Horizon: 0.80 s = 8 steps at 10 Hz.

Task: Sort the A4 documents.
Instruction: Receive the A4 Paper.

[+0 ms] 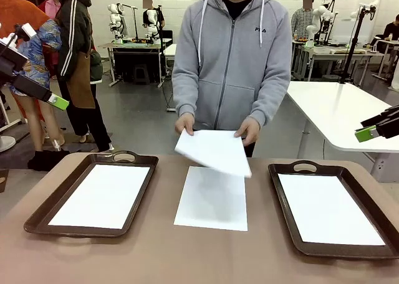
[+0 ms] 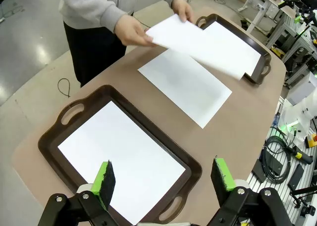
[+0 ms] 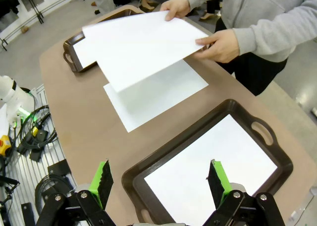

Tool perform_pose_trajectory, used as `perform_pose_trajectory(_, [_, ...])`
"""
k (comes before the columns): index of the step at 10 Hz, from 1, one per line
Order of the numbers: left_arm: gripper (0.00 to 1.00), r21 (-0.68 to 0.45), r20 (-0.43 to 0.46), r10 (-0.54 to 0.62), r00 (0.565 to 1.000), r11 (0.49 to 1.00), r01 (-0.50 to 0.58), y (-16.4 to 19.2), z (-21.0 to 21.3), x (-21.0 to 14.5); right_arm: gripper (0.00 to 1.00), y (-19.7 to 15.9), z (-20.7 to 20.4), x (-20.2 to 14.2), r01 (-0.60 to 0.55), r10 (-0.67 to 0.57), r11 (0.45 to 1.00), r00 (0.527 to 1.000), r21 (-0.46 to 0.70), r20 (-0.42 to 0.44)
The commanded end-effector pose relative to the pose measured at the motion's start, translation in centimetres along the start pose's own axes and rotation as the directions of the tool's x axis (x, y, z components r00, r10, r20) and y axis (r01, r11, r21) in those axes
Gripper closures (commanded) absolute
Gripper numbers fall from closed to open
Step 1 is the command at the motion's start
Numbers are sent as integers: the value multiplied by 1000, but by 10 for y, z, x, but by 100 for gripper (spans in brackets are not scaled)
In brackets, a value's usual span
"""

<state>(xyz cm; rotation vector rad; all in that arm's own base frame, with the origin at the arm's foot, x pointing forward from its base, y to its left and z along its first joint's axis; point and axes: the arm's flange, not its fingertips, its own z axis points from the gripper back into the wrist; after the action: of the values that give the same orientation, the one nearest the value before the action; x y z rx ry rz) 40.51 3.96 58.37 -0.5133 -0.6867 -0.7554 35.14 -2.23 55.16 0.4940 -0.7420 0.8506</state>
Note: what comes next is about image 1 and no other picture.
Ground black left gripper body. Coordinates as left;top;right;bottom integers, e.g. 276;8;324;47
0;43;29;87

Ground white A4 sheet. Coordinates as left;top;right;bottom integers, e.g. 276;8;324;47
47;164;151;230
277;173;387;247

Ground white A4 paper stack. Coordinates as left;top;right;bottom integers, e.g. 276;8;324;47
173;129;252;179
173;166;249;232

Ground person's right forearm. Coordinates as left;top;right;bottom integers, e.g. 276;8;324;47
171;75;200;123

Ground person's left forearm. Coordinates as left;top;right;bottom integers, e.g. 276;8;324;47
246;78;289;128

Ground white robot arm green base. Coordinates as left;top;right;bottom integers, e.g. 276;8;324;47
305;5;339;48

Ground person's left hand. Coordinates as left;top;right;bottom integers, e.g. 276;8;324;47
234;117;261;147

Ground person's right hand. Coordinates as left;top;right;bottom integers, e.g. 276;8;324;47
174;114;196;137

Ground mannequin in floral blue shirt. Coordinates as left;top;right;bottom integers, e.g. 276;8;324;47
7;19;68;154

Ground orange garment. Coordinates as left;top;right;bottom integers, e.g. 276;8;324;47
0;0;50;48

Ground white side table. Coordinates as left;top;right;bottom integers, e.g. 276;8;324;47
285;80;399;184

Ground white round fan base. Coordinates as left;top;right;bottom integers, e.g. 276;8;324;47
0;134;16;153

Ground pink garment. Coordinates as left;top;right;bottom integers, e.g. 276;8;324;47
39;0;62;23

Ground person in striped dark jacket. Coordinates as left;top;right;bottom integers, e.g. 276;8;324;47
57;0;113;153

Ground black mannequin base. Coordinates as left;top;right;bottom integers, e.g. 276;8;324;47
27;149;71;173

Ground long grey background table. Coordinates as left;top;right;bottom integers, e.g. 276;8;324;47
292;44;385;82

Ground black tripod stand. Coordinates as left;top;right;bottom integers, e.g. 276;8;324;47
339;0;380;85

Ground seated person in dark clothes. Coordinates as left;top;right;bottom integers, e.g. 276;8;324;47
382;14;399;42

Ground brown plastic tray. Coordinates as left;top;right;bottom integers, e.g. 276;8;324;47
267;160;399;260
24;149;160;239

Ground grey background workbench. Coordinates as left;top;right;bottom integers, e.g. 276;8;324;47
98;40;163;87

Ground dark plastic stool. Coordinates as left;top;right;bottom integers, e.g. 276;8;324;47
133;64;150;85

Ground person in checked shirt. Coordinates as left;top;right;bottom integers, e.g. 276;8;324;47
291;0;315;42

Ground background person in black shirt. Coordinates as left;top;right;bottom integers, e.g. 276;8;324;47
142;0;165;28

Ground person in grey hoodie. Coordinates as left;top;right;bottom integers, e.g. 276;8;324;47
171;0;292;158

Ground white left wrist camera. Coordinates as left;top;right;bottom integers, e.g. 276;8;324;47
0;22;37;53

